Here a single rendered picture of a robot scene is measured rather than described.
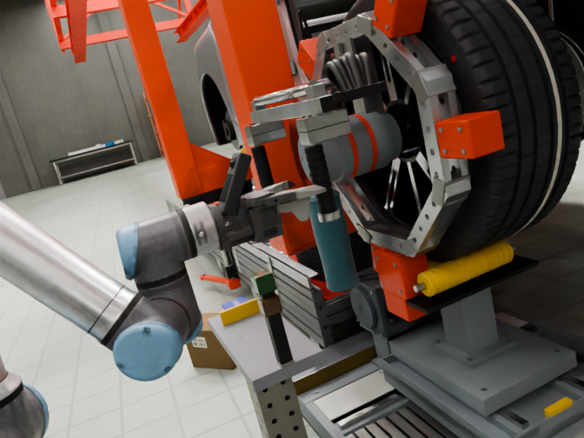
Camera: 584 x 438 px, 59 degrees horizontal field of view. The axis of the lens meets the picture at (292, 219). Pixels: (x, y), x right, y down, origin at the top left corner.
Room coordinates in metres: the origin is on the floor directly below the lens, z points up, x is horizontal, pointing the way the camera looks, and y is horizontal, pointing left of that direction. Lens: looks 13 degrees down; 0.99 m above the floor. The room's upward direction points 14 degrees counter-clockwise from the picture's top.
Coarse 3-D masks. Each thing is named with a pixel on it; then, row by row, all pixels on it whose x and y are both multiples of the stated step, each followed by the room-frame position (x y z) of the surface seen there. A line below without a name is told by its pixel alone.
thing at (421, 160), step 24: (432, 48) 1.06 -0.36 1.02; (384, 72) 1.26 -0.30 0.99; (384, 96) 1.30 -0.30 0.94; (408, 96) 1.19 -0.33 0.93; (456, 96) 1.01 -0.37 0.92; (408, 120) 1.28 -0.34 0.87; (408, 144) 1.29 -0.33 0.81; (384, 168) 1.45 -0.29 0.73; (408, 168) 1.24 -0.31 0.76; (384, 192) 1.40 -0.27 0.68; (408, 192) 1.40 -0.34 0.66; (408, 216) 1.30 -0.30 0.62
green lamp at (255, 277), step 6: (264, 270) 1.03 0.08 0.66; (252, 276) 1.02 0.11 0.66; (258, 276) 1.00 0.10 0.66; (264, 276) 1.00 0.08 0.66; (270, 276) 1.00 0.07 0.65; (252, 282) 1.03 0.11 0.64; (258, 282) 0.99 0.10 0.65; (264, 282) 1.00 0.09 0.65; (270, 282) 1.00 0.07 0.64; (258, 288) 1.00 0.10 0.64; (264, 288) 1.00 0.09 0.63; (270, 288) 1.00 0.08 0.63; (258, 294) 1.00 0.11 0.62; (264, 294) 1.00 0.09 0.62
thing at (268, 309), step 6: (276, 294) 1.02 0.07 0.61; (258, 300) 1.02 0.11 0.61; (264, 300) 1.00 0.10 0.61; (270, 300) 1.00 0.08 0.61; (276, 300) 1.00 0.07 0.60; (264, 306) 0.99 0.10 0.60; (270, 306) 1.00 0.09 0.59; (276, 306) 1.00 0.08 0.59; (264, 312) 1.00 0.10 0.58; (270, 312) 1.00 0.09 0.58; (276, 312) 1.00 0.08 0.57
